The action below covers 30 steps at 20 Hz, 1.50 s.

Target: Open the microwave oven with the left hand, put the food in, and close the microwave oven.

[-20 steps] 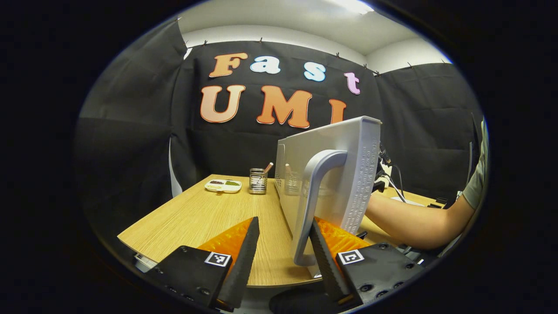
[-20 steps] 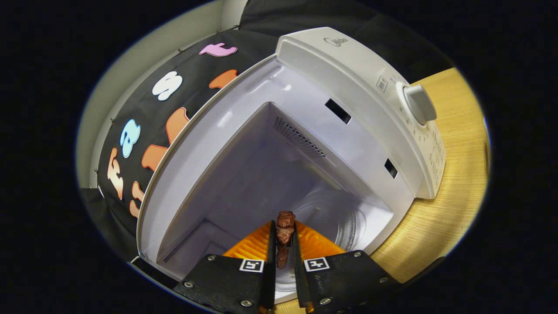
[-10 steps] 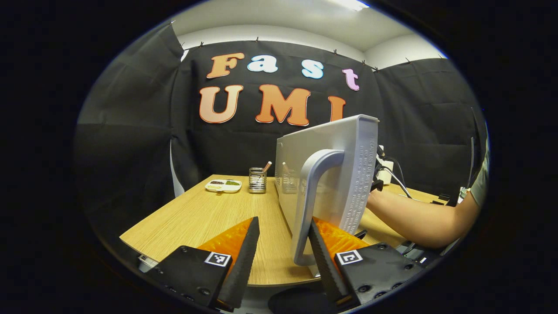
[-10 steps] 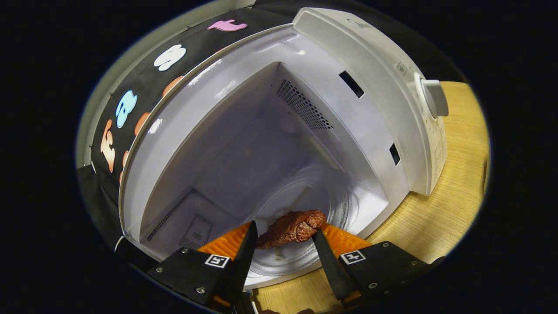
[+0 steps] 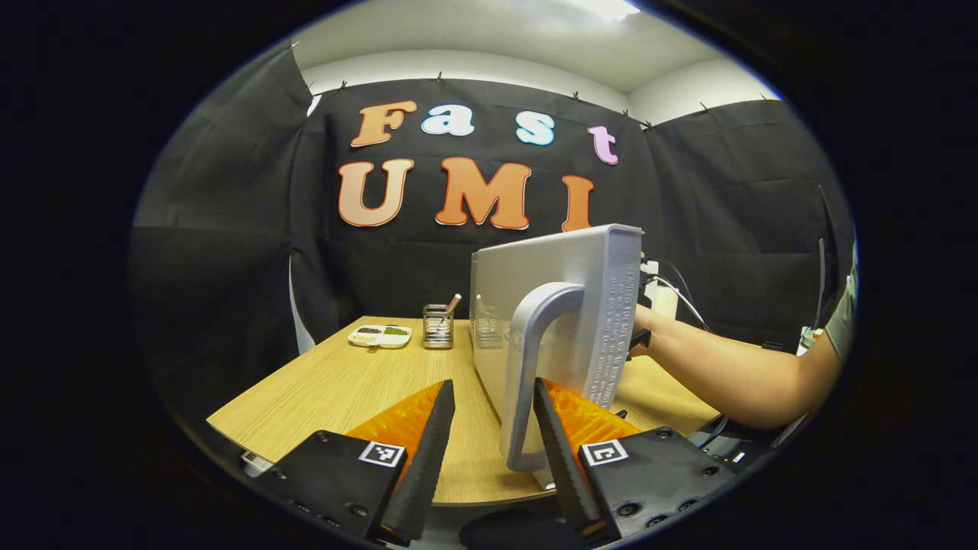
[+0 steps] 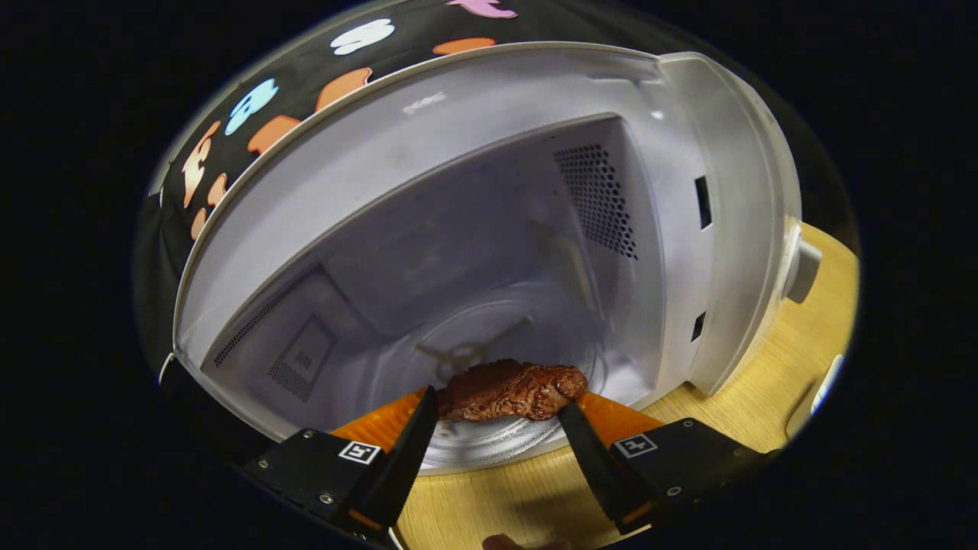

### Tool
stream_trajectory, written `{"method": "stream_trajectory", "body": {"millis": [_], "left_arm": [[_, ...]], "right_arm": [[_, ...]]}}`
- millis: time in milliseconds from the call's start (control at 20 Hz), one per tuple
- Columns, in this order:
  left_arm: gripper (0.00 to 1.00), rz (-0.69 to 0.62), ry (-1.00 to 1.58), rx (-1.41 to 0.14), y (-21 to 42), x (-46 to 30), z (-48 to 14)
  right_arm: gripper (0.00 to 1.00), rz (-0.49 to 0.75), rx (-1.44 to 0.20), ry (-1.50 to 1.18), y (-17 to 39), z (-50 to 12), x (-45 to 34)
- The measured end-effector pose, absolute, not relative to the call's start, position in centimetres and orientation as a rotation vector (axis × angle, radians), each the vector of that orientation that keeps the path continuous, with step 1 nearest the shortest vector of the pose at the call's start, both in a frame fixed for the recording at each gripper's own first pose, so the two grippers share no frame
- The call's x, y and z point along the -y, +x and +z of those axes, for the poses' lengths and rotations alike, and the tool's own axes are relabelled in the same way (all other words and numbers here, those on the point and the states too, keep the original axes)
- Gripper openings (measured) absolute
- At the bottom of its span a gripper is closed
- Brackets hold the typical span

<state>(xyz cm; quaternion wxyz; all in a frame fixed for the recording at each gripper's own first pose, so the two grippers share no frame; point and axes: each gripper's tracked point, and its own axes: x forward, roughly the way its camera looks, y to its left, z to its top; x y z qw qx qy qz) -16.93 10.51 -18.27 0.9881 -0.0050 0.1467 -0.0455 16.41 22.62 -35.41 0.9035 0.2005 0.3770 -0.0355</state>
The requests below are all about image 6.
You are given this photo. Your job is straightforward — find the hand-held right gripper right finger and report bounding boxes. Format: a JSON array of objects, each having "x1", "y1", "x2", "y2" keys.
[{"x1": 555, "y1": 391, "x2": 782, "y2": 535}]

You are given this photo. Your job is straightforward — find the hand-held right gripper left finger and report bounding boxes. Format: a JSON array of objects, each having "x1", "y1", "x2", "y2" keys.
[{"x1": 243, "y1": 385, "x2": 441, "y2": 545}]

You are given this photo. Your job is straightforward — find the brown grilled meat piece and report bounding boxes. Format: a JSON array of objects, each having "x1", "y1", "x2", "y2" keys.
[{"x1": 437, "y1": 359, "x2": 589, "y2": 423}]

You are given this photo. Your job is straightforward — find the white microwave oven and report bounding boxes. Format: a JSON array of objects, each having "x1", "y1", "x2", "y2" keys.
[{"x1": 159, "y1": 42, "x2": 824, "y2": 478}]

